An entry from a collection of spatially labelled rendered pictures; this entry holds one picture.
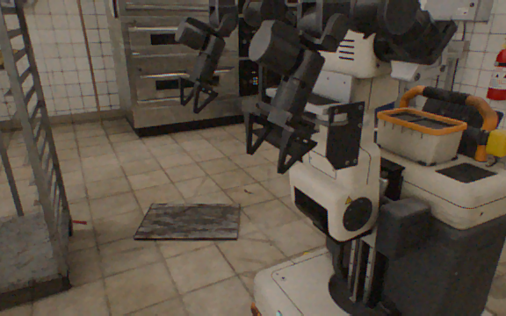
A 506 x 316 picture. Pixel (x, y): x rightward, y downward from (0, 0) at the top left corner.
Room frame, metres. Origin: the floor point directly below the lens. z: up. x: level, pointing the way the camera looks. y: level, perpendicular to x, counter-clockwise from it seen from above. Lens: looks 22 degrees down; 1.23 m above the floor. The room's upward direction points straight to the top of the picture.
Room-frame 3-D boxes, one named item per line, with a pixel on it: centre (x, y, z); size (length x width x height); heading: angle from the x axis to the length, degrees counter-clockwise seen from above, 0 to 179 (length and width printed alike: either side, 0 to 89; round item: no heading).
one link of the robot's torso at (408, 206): (0.91, -0.30, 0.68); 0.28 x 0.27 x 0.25; 27
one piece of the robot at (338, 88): (0.91, -0.16, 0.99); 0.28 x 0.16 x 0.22; 27
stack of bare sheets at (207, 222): (1.96, 0.39, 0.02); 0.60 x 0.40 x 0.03; 90
